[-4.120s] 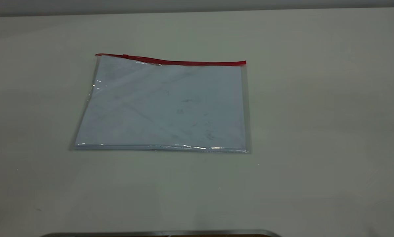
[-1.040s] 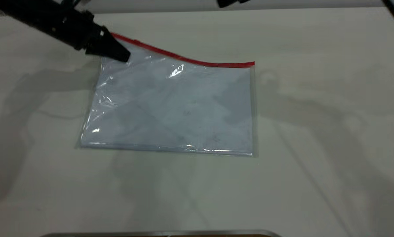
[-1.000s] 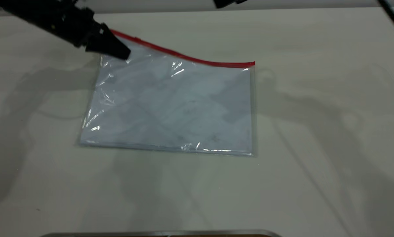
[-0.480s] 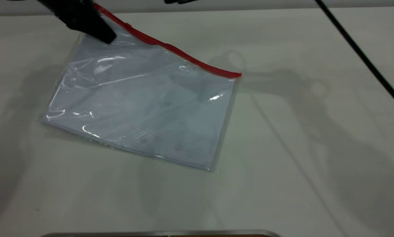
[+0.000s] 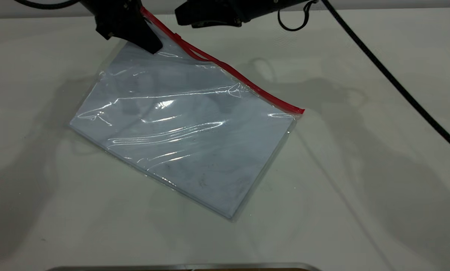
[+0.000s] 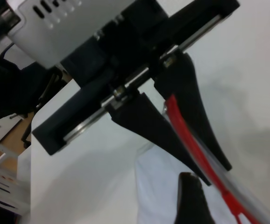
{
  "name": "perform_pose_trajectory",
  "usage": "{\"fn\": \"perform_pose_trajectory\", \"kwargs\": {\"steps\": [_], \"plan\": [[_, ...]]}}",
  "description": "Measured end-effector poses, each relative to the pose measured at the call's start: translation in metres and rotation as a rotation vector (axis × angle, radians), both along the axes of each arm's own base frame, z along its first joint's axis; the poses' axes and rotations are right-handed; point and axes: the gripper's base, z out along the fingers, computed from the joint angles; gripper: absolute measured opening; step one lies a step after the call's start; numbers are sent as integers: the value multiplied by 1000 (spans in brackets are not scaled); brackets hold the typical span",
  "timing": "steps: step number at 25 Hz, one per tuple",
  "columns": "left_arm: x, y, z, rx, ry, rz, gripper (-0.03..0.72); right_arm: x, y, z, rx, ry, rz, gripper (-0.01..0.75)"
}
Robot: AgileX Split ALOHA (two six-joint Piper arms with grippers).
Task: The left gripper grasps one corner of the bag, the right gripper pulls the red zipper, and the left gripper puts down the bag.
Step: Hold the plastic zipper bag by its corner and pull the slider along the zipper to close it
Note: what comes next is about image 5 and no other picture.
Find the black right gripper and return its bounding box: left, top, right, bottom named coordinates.
left=175, top=0, right=311, bottom=29

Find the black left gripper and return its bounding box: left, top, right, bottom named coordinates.
left=80, top=0, right=164, bottom=55

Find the clear plastic bag red zipper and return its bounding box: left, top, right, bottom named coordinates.
left=69, top=7, right=306, bottom=221

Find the thin black looped cable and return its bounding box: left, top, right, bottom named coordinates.
left=277, top=0, right=319, bottom=32

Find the black curved cable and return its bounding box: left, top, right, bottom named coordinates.
left=14, top=0, right=81, bottom=10

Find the thick black cable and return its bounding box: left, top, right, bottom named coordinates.
left=320, top=0, right=450, bottom=159

